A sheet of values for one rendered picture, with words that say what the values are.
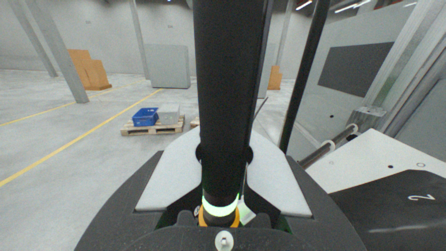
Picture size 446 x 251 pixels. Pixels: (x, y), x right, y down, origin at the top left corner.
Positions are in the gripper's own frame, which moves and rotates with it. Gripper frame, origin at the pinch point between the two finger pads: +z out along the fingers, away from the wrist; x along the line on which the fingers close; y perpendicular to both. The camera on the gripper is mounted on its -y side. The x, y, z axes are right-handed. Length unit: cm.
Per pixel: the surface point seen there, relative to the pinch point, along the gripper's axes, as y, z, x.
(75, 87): 97, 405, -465
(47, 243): 147, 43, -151
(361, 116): 10, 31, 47
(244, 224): 11.3, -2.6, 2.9
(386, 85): 1, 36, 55
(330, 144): 10.6, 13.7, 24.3
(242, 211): 11.0, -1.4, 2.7
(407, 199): 7.4, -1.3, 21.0
